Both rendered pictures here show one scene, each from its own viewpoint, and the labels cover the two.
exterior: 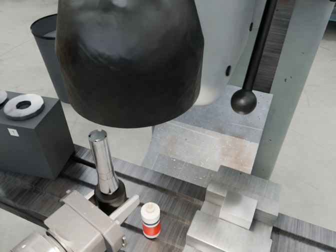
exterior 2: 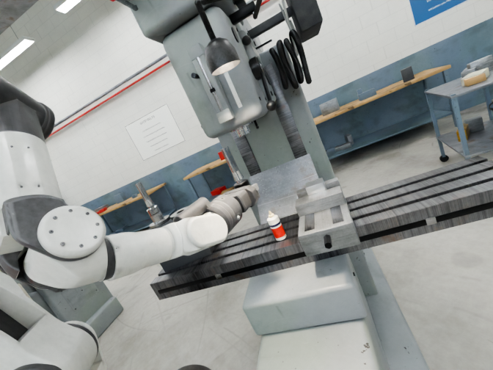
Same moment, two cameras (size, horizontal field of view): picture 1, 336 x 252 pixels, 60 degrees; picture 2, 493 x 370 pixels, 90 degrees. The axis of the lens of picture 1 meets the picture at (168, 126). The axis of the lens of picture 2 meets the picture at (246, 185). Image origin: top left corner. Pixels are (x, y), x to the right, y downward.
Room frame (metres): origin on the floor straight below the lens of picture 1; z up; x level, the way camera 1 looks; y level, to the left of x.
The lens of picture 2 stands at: (-0.46, 0.14, 1.31)
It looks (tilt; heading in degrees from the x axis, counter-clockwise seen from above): 13 degrees down; 355
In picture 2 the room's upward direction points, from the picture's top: 25 degrees counter-clockwise
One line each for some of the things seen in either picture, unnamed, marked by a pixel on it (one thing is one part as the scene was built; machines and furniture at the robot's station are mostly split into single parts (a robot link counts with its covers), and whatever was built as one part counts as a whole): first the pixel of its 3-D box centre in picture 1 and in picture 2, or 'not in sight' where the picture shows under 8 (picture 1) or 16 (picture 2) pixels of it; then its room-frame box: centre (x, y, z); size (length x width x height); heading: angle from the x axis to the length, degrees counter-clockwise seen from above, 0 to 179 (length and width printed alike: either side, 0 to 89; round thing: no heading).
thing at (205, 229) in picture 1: (227, 241); (319, 201); (0.27, -0.11, 0.99); 0.15 x 0.06 x 0.04; 65
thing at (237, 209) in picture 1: (236, 213); (317, 190); (0.32, -0.14, 1.01); 0.06 x 0.05 x 0.06; 65
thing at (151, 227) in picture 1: (150, 217); (275, 224); (0.34, 0.04, 0.96); 0.04 x 0.04 x 0.11
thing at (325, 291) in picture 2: not in sight; (300, 260); (0.38, 0.00, 0.76); 0.50 x 0.35 x 0.12; 157
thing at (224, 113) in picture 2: not in sight; (212, 85); (0.28, 0.05, 1.45); 0.04 x 0.04 x 0.21; 67
